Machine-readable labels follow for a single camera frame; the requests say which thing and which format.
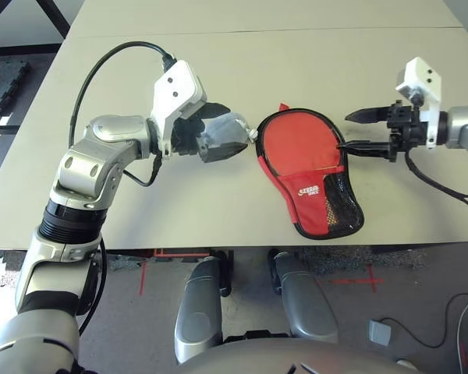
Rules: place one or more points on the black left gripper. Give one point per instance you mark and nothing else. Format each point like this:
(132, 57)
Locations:
(185, 136)

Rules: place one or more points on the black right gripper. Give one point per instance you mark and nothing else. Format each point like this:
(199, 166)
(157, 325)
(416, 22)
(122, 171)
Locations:
(407, 126)

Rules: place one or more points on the red black paddle case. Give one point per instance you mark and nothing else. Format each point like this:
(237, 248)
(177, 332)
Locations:
(308, 204)

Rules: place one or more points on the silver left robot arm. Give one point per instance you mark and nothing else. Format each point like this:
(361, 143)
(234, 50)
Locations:
(101, 136)

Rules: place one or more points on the dark speckled floor mat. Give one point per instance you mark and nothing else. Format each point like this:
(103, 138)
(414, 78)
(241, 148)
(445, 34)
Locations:
(355, 257)

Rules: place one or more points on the grey robot left leg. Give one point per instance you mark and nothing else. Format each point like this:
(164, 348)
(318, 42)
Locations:
(199, 311)

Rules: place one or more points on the grey robot leg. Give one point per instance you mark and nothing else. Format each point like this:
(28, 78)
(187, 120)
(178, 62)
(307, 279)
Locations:
(199, 311)
(304, 304)

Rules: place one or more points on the grey robot right leg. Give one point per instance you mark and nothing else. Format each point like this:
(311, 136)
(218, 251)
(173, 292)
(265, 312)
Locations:
(304, 304)

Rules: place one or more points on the grey foot pedal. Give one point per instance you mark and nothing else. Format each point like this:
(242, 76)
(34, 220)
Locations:
(379, 332)

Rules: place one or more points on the black foam floor mat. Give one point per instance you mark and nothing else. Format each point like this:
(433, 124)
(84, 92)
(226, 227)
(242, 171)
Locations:
(4, 82)

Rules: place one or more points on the white clog shoe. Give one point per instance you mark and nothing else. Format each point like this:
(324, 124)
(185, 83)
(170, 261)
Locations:
(407, 364)

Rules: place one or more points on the grey robot torso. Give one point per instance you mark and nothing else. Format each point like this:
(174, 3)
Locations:
(288, 358)

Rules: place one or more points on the grey puzzle floor mat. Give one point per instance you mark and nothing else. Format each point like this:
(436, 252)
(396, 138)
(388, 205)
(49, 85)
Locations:
(15, 269)

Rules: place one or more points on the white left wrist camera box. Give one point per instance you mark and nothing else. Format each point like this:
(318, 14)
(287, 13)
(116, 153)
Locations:
(175, 85)

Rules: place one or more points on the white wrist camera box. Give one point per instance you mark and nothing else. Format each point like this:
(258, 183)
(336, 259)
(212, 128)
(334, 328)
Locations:
(175, 85)
(425, 78)

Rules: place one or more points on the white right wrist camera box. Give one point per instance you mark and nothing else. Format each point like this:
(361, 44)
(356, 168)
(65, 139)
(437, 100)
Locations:
(425, 78)

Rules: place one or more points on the black metal frame bar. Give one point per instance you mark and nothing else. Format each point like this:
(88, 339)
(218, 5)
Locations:
(57, 17)

